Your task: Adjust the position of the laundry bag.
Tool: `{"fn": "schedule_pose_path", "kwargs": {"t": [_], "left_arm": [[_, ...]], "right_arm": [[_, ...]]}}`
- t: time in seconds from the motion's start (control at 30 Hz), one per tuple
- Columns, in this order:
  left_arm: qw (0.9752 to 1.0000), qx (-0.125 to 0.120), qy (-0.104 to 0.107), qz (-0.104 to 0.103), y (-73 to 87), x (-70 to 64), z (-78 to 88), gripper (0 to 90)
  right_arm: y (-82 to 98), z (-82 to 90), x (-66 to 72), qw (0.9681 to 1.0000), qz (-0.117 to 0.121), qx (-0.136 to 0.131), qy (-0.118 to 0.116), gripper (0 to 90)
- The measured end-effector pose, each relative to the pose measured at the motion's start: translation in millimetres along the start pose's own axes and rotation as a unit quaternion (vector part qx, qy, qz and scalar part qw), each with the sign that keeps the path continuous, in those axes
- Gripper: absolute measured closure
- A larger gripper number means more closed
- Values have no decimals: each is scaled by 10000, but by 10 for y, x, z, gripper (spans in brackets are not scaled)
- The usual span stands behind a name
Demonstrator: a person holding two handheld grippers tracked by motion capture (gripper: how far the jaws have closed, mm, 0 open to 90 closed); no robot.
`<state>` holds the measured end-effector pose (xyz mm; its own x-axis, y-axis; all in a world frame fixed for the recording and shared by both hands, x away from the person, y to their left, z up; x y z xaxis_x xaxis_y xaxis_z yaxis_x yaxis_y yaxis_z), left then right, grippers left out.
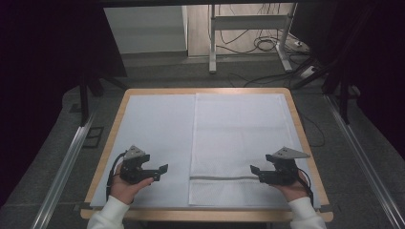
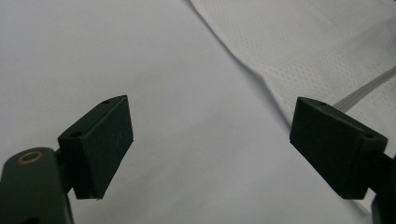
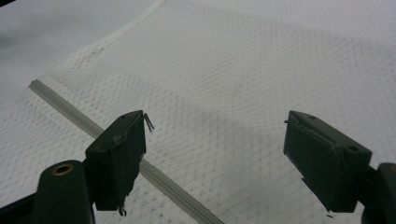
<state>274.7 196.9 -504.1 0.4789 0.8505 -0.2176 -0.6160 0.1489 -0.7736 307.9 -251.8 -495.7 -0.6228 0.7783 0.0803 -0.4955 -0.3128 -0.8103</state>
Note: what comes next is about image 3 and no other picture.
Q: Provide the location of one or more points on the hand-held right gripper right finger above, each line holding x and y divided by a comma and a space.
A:
323, 168

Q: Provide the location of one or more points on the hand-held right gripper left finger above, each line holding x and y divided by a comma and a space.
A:
115, 161

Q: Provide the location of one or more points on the white mesh laundry bag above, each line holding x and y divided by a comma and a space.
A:
224, 74

